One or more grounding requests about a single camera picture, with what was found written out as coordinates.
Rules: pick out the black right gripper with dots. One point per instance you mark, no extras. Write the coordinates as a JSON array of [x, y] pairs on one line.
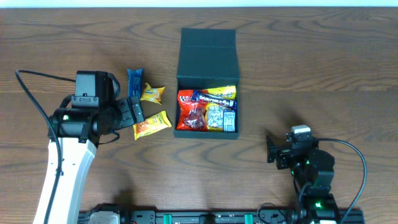
[[284, 154]]

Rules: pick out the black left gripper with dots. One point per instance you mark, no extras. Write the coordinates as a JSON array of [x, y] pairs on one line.
[[131, 111]]

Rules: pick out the long blue snack bar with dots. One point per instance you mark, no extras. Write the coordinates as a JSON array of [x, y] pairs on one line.
[[135, 81]]

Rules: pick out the red Hacks candy bag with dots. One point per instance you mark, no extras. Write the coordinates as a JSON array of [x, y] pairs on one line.
[[192, 113]]

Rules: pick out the dark blue Cadbury chocolate bar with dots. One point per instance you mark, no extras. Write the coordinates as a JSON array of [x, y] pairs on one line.
[[207, 98]]

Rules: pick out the yellow Hacks candy bag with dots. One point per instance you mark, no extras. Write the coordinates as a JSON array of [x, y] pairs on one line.
[[214, 111]]

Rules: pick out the small dark blue box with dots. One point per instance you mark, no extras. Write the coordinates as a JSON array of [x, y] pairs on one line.
[[229, 117]]

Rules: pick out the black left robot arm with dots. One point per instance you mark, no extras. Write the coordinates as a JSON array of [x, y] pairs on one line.
[[75, 128]]

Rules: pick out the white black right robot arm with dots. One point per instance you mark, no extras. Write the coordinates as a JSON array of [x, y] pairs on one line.
[[312, 171]]

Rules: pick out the small yellow candy packet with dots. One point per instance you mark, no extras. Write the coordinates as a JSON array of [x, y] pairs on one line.
[[153, 95]]

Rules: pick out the yellow orange snack packet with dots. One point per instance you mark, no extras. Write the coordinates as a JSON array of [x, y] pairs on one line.
[[152, 125]]

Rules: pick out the dark green open box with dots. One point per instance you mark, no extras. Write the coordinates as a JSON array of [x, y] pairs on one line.
[[208, 59]]

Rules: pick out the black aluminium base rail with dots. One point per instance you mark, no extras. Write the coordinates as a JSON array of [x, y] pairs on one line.
[[109, 213]]

